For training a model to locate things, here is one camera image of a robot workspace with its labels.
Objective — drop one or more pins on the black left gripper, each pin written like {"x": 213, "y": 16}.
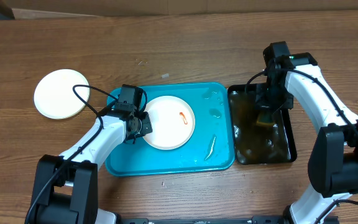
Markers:
{"x": 148, "y": 129}

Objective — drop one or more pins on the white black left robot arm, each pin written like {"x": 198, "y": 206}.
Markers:
{"x": 66, "y": 186}

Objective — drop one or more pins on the yellow green sponge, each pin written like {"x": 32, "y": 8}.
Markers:
{"x": 265, "y": 118}

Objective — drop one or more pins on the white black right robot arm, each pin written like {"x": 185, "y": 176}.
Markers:
{"x": 333, "y": 163}

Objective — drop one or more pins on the teal plastic tray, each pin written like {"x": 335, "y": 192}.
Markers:
{"x": 211, "y": 146}

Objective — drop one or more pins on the pink plate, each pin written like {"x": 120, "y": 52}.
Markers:
{"x": 172, "y": 120}

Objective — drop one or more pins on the black water tray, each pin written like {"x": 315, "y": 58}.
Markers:
{"x": 254, "y": 142}

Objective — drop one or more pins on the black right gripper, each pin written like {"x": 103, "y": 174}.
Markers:
{"x": 263, "y": 102}

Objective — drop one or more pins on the brown cardboard panel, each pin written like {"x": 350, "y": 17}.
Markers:
{"x": 174, "y": 7}

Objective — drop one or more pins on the white plate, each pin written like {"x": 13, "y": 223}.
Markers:
{"x": 54, "y": 96}

